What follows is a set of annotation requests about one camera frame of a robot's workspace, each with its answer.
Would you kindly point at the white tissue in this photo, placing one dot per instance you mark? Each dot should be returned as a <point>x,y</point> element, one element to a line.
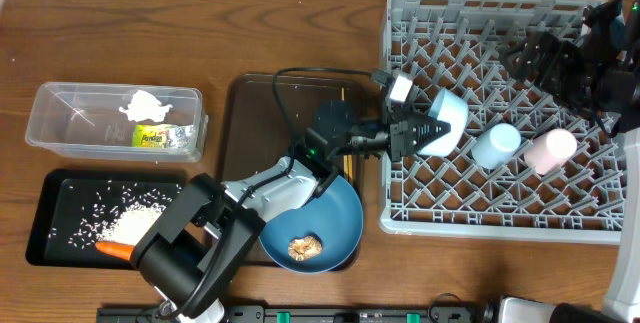
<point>145,106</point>

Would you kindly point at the light blue bowl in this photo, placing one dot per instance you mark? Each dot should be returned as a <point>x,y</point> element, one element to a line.
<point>450,108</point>

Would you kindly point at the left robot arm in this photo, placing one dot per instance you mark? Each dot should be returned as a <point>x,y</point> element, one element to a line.
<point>193,250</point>

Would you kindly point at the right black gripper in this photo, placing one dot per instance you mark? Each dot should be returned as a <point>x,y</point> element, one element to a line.
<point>562,54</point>

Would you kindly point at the light blue cup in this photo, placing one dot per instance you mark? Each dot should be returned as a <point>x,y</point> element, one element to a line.
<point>495,147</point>

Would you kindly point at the brown food scrap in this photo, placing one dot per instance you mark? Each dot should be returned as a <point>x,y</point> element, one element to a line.
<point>302,249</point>

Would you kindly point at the orange carrot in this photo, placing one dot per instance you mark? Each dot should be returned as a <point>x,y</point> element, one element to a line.
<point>114,249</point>

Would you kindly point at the pink cup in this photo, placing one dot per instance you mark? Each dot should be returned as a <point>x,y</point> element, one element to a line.
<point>550,151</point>

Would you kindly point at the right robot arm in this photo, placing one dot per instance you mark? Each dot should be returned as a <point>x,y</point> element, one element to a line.
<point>597,80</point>

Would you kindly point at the grey dishwasher rack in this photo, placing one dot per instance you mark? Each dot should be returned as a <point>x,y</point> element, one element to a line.
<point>455,45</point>

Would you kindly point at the large blue plate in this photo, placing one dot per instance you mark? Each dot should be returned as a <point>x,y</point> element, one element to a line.
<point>335,218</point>

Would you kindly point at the clear plastic bin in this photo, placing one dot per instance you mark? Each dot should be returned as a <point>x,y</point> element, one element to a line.
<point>81,120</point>

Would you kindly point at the wooden chopstick right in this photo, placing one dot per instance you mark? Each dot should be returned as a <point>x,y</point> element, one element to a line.
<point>348,168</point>

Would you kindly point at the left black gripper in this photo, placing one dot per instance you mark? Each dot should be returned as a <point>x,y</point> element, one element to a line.
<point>404,133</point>

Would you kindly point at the white rice pile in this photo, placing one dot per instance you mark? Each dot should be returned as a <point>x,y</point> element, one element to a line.
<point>130,223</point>

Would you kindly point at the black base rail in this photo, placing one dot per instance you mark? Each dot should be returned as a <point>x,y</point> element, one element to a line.
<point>440,314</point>

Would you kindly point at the black plastic tray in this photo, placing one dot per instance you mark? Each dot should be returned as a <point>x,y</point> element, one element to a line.
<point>40,252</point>

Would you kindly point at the brown serving tray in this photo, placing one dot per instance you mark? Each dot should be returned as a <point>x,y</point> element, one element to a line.
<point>253,133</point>

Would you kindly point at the yellow green snack wrapper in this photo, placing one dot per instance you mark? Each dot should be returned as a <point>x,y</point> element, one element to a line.
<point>163,136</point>

